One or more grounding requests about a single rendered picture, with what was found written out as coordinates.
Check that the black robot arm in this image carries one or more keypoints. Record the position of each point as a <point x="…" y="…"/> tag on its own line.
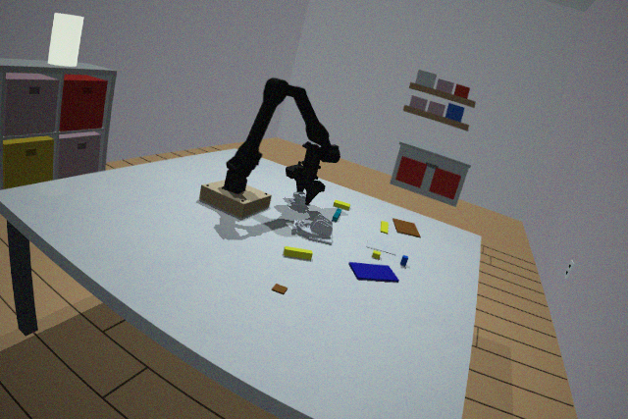
<point x="248" y="155"/>

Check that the blue flat rectangular plate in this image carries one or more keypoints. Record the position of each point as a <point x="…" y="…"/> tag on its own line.
<point x="370" y="272"/>

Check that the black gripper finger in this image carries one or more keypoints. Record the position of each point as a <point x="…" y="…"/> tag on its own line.
<point x="310" y="195"/>
<point x="300" y="184"/>

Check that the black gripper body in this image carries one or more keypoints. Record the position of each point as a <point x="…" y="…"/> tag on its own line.
<point x="312" y="169"/>

